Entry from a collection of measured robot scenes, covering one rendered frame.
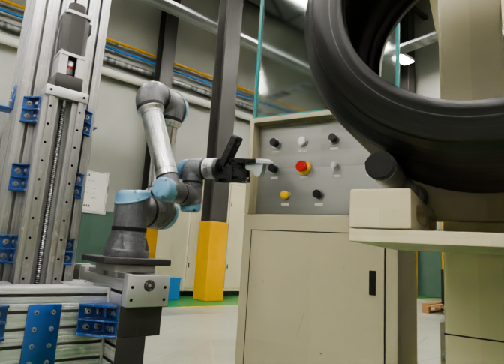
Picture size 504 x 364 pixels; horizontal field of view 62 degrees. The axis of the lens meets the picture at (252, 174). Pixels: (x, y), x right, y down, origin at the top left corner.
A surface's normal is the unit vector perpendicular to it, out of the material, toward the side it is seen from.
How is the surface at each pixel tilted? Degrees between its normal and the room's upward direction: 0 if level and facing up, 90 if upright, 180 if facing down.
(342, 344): 90
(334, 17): 92
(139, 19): 90
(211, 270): 90
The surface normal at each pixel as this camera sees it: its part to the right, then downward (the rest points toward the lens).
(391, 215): -0.48, -0.19
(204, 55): 0.63, -0.11
